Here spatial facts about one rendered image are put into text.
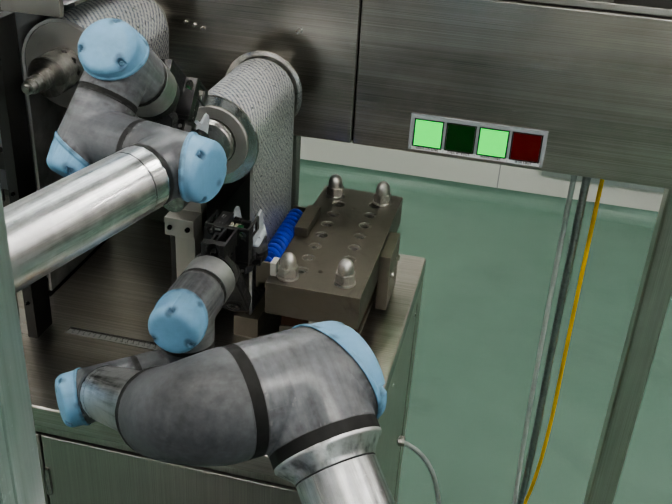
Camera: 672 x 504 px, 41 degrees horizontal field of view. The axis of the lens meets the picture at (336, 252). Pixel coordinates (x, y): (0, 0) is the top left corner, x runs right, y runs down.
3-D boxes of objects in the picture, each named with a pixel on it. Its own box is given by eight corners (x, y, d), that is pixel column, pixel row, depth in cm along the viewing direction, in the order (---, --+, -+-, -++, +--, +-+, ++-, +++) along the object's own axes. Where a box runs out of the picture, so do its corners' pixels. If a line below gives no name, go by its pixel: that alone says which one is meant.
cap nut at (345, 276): (331, 286, 145) (332, 262, 143) (336, 275, 148) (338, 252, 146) (353, 290, 145) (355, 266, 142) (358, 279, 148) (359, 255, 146)
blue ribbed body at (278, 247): (254, 274, 151) (254, 256, 150) (289, 220, 170) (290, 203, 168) (274, 277, 151) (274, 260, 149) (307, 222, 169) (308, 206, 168)
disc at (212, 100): (171, 177, 144) (166, 89, 137) (172, 176, 145) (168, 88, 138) (257, 190, 142) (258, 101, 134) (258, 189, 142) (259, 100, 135)
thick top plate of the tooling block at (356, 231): (264, 312, 148) (265, 281, 145) (323, 211, 182) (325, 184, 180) (357, 329, 145) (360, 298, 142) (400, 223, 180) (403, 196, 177)
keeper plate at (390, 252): (375, 308, 162) (379, 256, 157) (385, 281, 171) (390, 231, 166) (388, 311, 162) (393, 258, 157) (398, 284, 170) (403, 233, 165)
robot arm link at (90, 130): (99, 182, 100) (137, 95, 101) (26, 159, 104) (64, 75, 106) (137, 205, 107) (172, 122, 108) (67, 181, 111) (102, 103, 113)
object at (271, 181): (249, 270, 150) (250, 169, 141) (288, 211, 170) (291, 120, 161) (252, 270, 150) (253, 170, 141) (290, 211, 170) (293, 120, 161)
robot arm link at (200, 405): (153, 504, 79) (64, 441, 123) (266, 467, 84) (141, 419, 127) (125, 377, 78) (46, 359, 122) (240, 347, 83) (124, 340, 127)
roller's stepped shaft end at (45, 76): (16, 98, 131) (13, 77, 130) (37, 86, 137) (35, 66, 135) (36, 101, 131) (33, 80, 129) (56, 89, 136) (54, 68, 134)
